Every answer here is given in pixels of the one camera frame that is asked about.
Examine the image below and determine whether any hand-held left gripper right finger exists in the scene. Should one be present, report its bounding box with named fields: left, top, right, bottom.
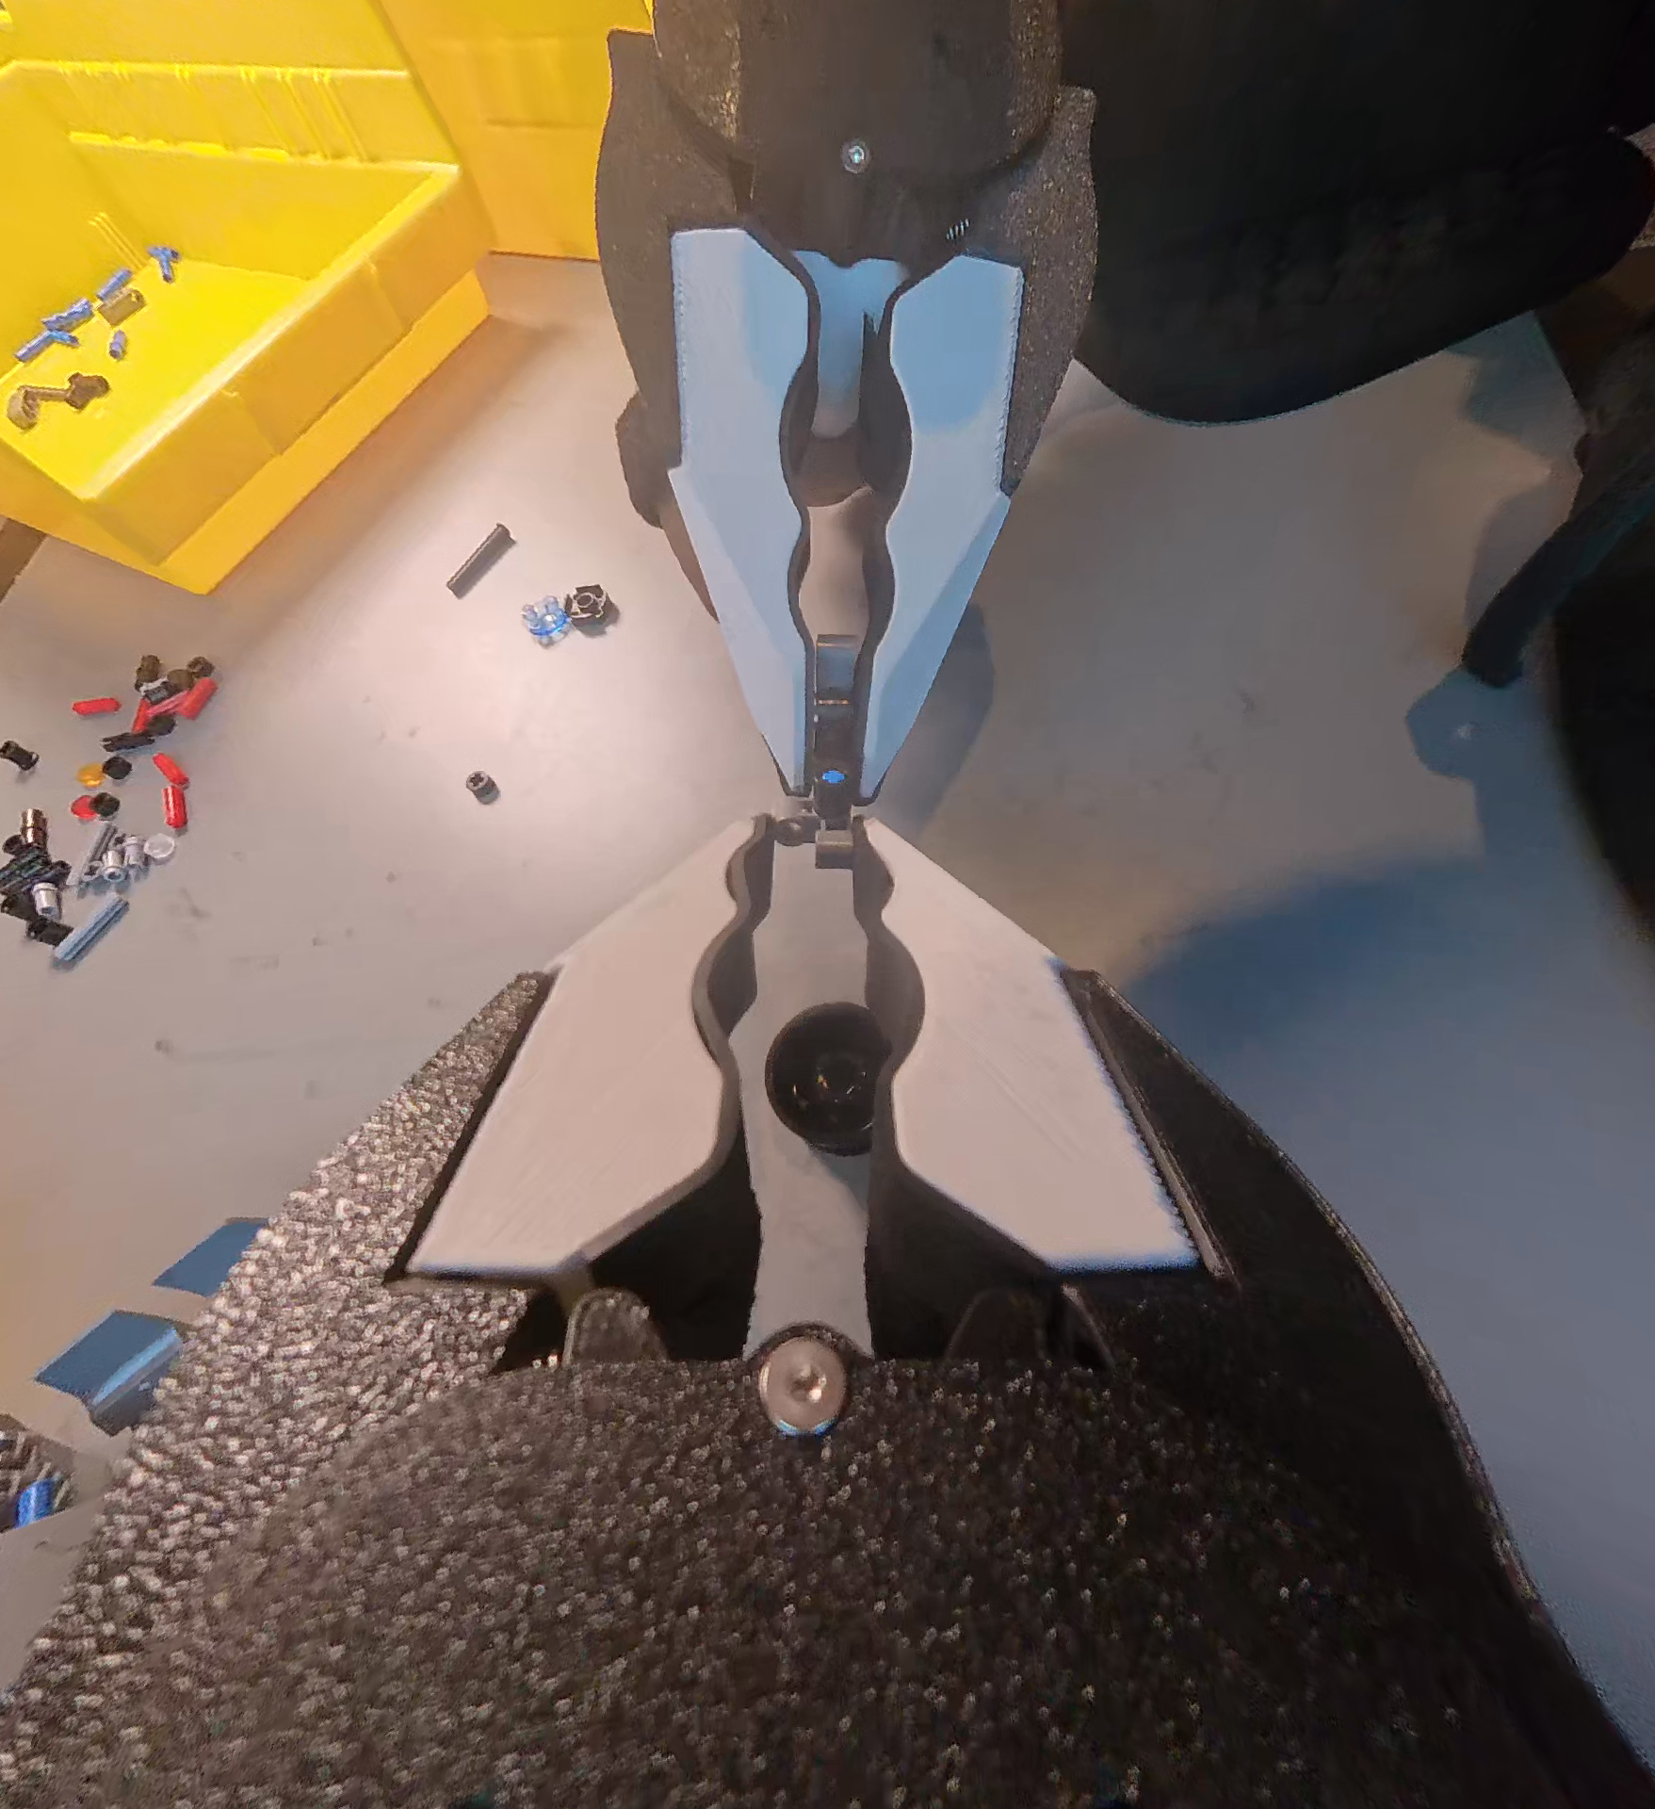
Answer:
left=854, top=819, right=1206, bottom=1361

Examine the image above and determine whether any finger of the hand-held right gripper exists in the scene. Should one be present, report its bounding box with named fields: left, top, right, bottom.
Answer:
left=847, top=261, right=1029, bottom=804
left=668, top=225, right=828, bottom=800

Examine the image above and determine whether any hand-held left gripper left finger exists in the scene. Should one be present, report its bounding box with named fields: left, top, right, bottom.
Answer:
left=406, top=819, right=771, bottom=1361

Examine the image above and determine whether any black connector with blue pin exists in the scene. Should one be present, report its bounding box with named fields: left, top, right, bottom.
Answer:
left=805, top=713, right=860, bottom=837

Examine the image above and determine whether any grey toy cab assembly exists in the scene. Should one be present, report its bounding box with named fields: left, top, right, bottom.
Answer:
left=0, top=1217, right=263, bottom=1726

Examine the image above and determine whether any pile of small toy pieces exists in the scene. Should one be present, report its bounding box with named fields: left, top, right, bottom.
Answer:
left=0, top=654, right=220, bottom=970

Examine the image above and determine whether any grey desk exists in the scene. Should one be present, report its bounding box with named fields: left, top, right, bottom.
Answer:
left=0, top=248, right=1655, bottom=1697

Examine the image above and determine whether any wide yellow bin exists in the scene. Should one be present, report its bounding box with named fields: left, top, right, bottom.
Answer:
left=374, top=0, right=659, bottom=263
left=0, top=0, right=495, bottom=595

